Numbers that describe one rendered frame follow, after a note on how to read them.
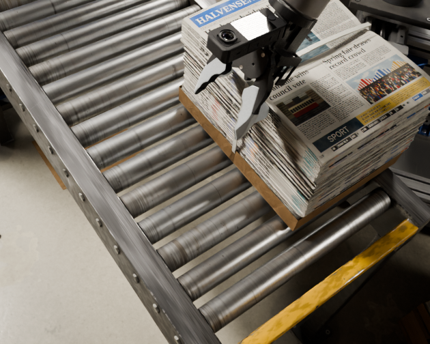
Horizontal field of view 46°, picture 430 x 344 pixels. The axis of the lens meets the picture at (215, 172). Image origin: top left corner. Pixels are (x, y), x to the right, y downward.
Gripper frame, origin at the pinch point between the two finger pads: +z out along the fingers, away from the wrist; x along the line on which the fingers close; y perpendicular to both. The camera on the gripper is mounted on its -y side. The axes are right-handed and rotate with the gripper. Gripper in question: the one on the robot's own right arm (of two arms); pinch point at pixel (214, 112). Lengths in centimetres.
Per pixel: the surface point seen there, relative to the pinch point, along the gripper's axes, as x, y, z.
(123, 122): 21.7, 7.0, 21.5
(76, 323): 16, 26, 101
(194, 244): -9.7, 3.2, 22.5
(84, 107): 28.8, 2.2, 23.4
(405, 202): -25.2, 37.6, 2.0
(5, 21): 61, 0, 25
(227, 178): -1.7, 14.6, 15.5
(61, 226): 49, 36, 96
